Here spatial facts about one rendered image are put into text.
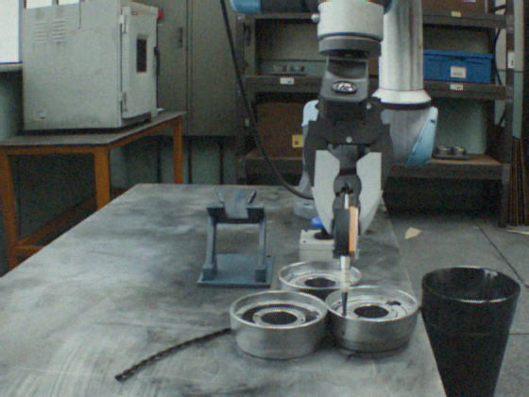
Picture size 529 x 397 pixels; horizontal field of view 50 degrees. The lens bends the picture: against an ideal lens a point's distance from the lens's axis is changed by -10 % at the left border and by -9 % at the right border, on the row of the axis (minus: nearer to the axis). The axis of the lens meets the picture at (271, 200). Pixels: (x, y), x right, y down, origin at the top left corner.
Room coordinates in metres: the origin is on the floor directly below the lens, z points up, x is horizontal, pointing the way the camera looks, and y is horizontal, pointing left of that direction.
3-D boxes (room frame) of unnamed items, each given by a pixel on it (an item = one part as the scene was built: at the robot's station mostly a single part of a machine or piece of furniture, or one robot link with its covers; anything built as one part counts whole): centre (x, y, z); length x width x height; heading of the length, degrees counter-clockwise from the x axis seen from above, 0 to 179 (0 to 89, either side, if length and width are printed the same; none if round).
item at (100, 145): (3.32, 0.94, 0.39); 1.50 x 0.62 x 0.78; 174
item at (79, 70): (3.12, 0.91, 1.10); 0.62 x 0.61 x 0.65; 174
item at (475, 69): (4.24, -1.28, 1.11); 0.52 x 0.38 x 0.22; 84
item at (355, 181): (1.21, -0.12, 0.85); 0.15 x 0.15 x 0.10
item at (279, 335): (0.62, -0.01, 0.82); 0.10 x 0.10 x 0.04
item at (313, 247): (0.88, -0.08, 0.82); 0.08 x 0.07 x 0.05; 174
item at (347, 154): (1.21, -0.13, 0.97); 0.13 x 0.12 x 0.14; 72
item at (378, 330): (0.63, -0.11, 0.82); 0.10 x 0.10 x 0.04
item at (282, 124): (4.33, -0.10, 0.64); 0.49 x 0.40 x 0.37; 89
